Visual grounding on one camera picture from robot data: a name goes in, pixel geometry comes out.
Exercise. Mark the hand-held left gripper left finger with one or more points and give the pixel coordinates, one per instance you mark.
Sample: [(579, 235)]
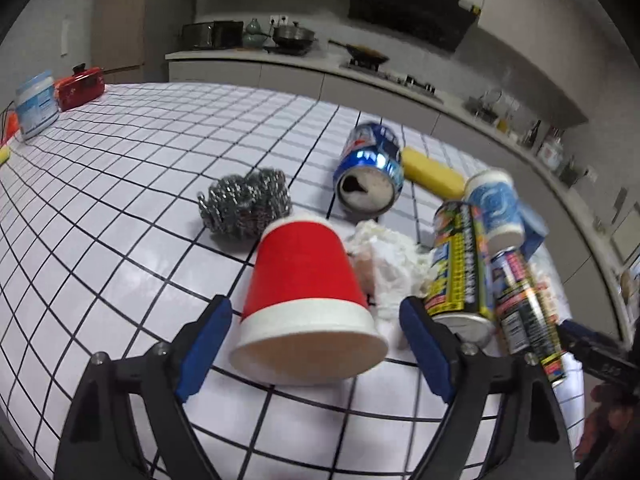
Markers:
[(205, 345)]

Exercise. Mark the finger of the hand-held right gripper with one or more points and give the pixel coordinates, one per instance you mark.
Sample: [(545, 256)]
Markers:
[(575, 329), (602, 365)]

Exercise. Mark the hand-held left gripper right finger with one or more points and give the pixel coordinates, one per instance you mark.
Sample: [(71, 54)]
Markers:
[(425, 350)]

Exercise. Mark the red paper cup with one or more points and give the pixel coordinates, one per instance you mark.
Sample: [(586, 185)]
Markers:
[(300, 270)]

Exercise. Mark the blue soda can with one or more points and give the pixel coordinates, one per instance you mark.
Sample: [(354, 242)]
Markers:
[(370, 145)]

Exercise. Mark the person's right hand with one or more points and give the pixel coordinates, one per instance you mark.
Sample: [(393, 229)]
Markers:
[(610, 420)]

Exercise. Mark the crumpled white tissue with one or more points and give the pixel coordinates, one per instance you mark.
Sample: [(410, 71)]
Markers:
[(390, 260)]

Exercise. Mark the cutting board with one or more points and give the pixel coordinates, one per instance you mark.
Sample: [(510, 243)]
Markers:
[(629, 240)]

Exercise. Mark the kitchen cleaver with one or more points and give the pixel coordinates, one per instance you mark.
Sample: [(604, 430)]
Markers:
[(620, 202)]

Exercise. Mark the steel wool scourer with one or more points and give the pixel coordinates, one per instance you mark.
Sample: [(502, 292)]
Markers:
[(245, 205)]

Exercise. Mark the blue patterned paper cup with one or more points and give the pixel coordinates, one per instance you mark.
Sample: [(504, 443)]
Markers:
[(492, 205)]

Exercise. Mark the utensil holder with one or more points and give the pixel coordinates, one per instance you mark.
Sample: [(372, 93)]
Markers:
[(570, 172)]

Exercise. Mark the yellow sponge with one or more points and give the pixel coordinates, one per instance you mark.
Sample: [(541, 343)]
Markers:
[(430, 170)]

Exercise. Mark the checkered tablecloth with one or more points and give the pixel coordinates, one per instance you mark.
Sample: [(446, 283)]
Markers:
[(150, 160)]

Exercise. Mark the dark glass bottle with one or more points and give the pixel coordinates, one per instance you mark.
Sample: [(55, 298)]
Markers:
[(534, 135)]

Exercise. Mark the yellow oil bottle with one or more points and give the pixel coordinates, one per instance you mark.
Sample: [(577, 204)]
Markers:
[(504, 122)]

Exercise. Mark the dish rack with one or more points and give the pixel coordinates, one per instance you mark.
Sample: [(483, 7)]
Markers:
[(487, 110)]

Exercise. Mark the gas stove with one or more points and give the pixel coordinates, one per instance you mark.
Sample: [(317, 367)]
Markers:
[(400, 80)]

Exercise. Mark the small yellow block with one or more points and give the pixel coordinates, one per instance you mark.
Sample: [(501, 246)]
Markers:
[(3, 156)]

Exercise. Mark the white blue plastic tub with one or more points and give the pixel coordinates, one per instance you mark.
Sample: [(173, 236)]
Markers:
[(35, 110)]

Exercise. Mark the red orange object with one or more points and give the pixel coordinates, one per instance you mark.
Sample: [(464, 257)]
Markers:
[(10, 127)]

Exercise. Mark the frying pan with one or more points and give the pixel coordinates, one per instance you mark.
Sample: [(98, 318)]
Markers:
[(367, 53)]

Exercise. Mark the black microwave oven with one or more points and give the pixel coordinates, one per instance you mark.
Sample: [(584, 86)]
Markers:
[(210, 35)]

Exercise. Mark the green teapot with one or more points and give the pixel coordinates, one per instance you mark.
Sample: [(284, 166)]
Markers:
[(255, 35)]

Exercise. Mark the wok with lid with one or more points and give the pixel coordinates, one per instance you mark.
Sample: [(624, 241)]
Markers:
[(295, 36)]

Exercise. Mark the black range hood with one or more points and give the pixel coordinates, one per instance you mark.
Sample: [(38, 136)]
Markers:
[(410, 10)]

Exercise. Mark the wall outlet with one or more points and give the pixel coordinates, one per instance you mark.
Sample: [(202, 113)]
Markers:
[(278, 18), (590, 175)]

